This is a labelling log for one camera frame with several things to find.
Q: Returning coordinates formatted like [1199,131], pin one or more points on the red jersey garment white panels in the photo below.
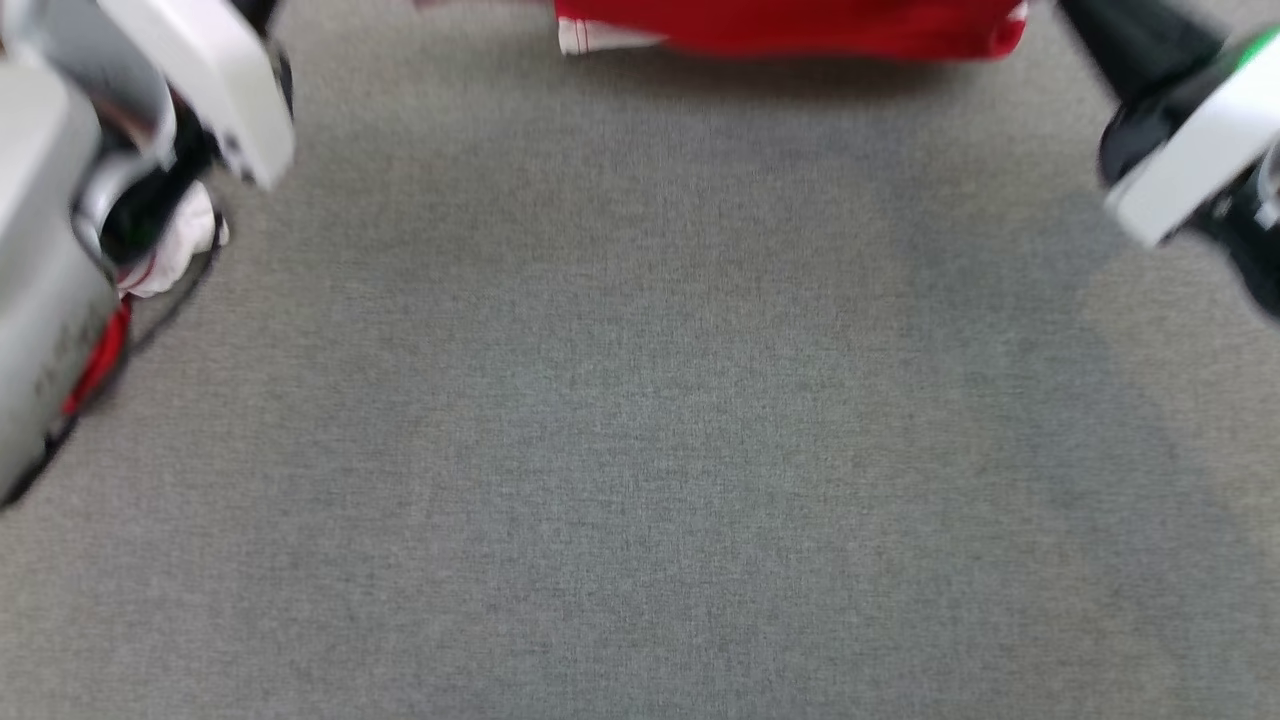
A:
[185,245]

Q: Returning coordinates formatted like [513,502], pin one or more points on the red garment white stripes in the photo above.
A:
[800,25]

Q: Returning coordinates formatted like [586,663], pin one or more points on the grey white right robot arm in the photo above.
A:
[1255,250]

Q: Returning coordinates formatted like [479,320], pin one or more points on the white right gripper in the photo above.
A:
[1200,150]

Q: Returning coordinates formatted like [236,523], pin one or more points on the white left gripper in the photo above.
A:
[220,70]

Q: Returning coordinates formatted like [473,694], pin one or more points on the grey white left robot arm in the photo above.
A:
[40,250]

